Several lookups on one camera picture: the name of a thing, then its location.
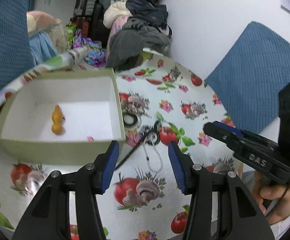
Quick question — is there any grey hard suitcase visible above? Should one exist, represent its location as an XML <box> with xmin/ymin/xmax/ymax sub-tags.
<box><xmin>73</xmin><ymin>0</ymin><xmax>100</xmax><ymax>17</ymax></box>

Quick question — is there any grey garment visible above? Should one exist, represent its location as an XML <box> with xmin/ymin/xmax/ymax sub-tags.
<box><xmin>105</xmin><ymin>26</ymin><xmax>173</xmax><ymax>68</ymax></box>

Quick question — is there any dark navy garment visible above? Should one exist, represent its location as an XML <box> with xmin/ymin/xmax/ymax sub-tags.
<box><xmin>125</xmin><ymin>0</ymin><xmax>169</xmax><ymax>28</ymax></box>

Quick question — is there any black ring bracelet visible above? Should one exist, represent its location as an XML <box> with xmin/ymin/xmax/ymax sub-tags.
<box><xmin>123</xmin><ymin>113</ymin><xmax>138</xmax><ymax>128</ymax></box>

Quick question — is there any black stick tool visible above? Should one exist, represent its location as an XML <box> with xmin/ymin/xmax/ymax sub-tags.
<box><xmin>115</xmin><ymin>120</ymin><xmax>162</xmax><ymax>170</ymax></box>

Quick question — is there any pale green cardboard box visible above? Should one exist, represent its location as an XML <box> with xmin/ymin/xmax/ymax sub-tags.
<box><xmin>0</xmin><ymin>69</ymin><xmax>127</xmax><ymax>167</ymax></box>

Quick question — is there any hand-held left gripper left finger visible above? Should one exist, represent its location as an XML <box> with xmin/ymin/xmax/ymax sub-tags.
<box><xmin>12</xmin><ymin>140</ymin><xmax>120</xmax><ymax>240</ymax></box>

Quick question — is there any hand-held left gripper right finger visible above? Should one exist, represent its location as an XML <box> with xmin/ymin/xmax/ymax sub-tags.
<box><xmin>168</xmin><ymin>141</ymin><xmax>283</xmax><ymax>240</ymax></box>

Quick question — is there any purple green patterned cloth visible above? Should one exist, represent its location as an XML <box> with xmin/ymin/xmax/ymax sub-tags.
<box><xmin>67</xmin><ymin>25</ymin><xmax>107</xmax><ymax>68</ymax></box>

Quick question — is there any large blue quilted chair back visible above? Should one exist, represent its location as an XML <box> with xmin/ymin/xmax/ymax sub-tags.
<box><xmin>0</xmin><ymin>0</ymin><xmax>37</xmax><ymax>103</ymax></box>

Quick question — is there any silver ball chain necklace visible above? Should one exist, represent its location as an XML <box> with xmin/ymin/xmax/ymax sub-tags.
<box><xmin>125</xmin><ymin>105</ymin><xmax>164</xmax><ymax>173</ymax></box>

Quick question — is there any person's right hand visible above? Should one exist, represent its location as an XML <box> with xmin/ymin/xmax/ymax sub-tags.
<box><xmin>251</xmin><ymin>170</ymin><xmax>290</xmax><ymax>224</ymax></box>

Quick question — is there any cream puffy jacket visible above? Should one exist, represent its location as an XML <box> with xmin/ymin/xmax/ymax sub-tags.
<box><xmin>103</xmin><ymin>1</ymin><xmax>133</xmax><ymax>27</ymax></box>

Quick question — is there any pink patterned garment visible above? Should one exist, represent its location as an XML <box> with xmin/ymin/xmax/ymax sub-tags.
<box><xmin>109</xmin><ymin>15</ymin><xmax>131</xmax><ymax>46</ymax></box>

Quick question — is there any rolled printed plastic sheet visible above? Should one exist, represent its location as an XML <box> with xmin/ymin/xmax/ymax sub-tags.
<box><xmin>35</xmin><ymin>46</ymin><xmax>88</xmax><ymax>71</ymax></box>

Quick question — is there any small blue quilted chair back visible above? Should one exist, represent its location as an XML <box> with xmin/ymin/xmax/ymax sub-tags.
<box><xmin>204</xmin><ymin>21</ymin><xmax>290</xmax><ymax>135</ymax></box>

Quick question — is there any pink plush pillow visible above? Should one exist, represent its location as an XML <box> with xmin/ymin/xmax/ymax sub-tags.
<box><xmin>26</xmin><ymin>10</ymin><xmax>61</xmax><ymax>33</ymax></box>

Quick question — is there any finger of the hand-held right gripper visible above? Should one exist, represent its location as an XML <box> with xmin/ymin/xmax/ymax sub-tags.
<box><xmin>203</xmin><ymin>122</ymin><xmax>238</xmax><ymax>153</ymax></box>
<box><xmin>214</xmin><ymin>121</ymin><xmax>248</xmax><ymax>137</ymax></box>

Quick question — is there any light blue cloth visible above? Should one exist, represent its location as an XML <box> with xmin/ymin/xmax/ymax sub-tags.
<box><xmin>30</xmin><ymin>31</ymin><xmax>61</xmax><ymax>66</ymax></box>

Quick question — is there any orange gourd pendant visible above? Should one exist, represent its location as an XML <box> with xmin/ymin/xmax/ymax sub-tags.
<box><xmin>51</xmin><ymin>105</ymin><xmax>66</xmax><ymax>135</ymax></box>

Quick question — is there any person's right forearm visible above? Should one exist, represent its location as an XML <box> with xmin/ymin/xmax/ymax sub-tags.
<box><xmin>269</xmin><ymin>202</ymin><xmax>290</xmax><ymax>240</ymax></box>

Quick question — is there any red crate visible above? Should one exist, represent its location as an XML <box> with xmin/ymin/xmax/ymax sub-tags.
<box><xmin>71</xmin><ymin>16</ymin><xmax>90</xmax><ymax>33</ymax></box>

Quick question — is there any black suitcase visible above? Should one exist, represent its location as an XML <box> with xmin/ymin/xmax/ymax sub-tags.
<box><xmin>88</xmin><ymin>4</ymin><xmax>111</xmax><ymax>48</ymax></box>

